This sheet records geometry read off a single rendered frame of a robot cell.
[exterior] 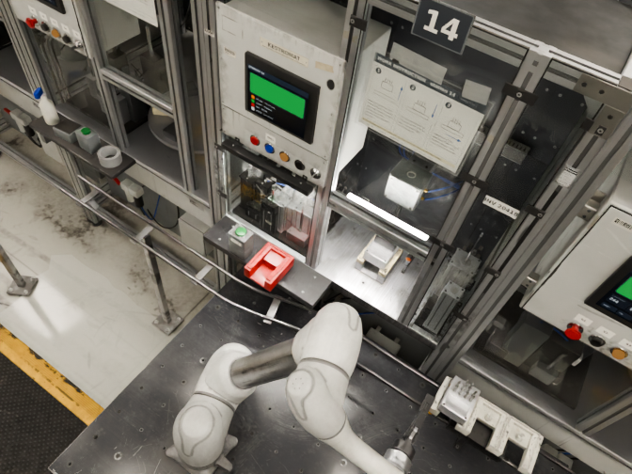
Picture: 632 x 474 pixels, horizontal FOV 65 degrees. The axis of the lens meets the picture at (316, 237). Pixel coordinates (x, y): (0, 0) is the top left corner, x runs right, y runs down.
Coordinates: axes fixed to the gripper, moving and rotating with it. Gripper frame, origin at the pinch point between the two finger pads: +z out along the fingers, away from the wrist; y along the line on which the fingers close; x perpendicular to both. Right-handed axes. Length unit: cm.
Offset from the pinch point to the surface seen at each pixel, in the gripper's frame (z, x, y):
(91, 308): -20, 171, -88
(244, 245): 7, 86, 12
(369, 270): 34, 43, 4
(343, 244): 39, 58, 3
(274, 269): 10, 73, 5
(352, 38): 21, 63, 102
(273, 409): -26, 45, -20
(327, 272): 23, 56, 3
